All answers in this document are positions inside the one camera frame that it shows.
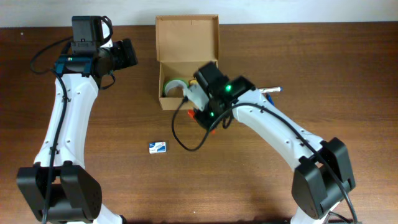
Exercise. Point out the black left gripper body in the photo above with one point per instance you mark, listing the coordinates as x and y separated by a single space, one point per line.
125 54

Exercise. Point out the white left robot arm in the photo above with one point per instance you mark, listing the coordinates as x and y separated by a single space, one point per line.
57 187

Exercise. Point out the cardboard box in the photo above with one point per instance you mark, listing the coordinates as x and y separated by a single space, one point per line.
184 43

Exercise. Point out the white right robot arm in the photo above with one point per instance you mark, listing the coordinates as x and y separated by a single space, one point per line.
323 174

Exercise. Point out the green tape roll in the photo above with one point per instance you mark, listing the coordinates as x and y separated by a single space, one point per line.
175 83

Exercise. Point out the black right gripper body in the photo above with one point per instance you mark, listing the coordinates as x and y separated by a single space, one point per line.
202 116

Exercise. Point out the blue white marker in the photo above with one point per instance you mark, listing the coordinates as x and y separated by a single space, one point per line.
271 89

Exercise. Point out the blue white staples box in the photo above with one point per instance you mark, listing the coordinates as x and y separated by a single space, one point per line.
157 147

